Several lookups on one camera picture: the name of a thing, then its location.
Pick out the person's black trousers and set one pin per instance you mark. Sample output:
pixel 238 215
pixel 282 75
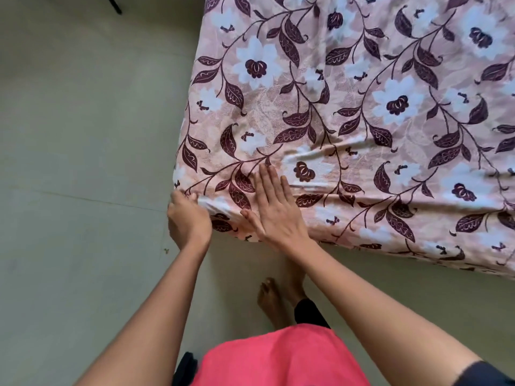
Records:
pixel 312 313

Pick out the person's left hand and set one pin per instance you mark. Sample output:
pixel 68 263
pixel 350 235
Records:
pixel 189 221

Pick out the person's right forearm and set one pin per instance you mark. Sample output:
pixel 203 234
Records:
pixel 386 317

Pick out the pink floral bed sheet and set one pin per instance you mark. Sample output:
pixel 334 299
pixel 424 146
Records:
pixel 362 116

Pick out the person's left forearm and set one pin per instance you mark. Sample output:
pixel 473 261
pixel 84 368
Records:
pixel 141 329

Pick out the person's left foot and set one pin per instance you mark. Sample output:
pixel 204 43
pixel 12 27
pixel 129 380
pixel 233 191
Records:
pixel 271 301

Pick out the person's right hand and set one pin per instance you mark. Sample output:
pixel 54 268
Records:
pixel 277 213

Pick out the brown chair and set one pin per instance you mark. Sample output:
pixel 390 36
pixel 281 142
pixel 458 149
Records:
pixel 114 3

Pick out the person's pink garment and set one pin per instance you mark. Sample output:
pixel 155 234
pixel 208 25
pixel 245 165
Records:
pixel 281 357

